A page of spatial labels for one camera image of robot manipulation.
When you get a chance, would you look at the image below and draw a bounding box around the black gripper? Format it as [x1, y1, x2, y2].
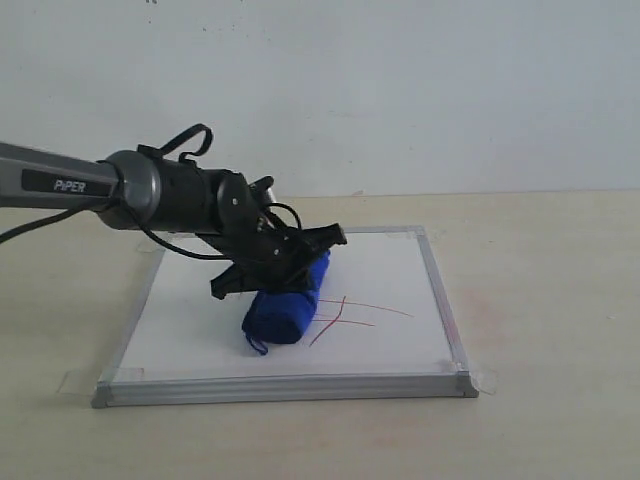
[197, 202, 347, 300]

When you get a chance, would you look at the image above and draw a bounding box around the blue cloth eraser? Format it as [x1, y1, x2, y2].
[241, 251, 330, 356]

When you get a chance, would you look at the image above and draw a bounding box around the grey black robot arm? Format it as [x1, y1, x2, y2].
[1, 143, 347, 299]

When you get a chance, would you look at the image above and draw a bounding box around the clear tape back left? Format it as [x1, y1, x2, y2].
[135, 237, 164, 254]

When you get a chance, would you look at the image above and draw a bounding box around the clear tape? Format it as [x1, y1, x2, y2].
[385, 225, 447, 242]
[439, 361, 498, 398]
[56, 367, 146, 397]
[135, 237, 164, 254]

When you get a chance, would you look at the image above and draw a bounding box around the clear tape back right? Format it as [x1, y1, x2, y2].
[385, 225, 447, 242]

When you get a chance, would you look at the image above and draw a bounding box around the clear tape front left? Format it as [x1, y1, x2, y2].
[56, 367, 146, 397]

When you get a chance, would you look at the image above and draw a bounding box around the clear tape front right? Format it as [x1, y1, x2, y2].
[439, 361, 498, 398]

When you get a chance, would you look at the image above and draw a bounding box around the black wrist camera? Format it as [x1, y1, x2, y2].
[249, 175, 277, 205]

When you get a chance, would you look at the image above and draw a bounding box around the white board with aluminium frame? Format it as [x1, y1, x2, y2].
[91, 226, 478, 409]

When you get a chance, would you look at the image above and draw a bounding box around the black cable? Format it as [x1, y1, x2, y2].
[0, 123, 304, 262]

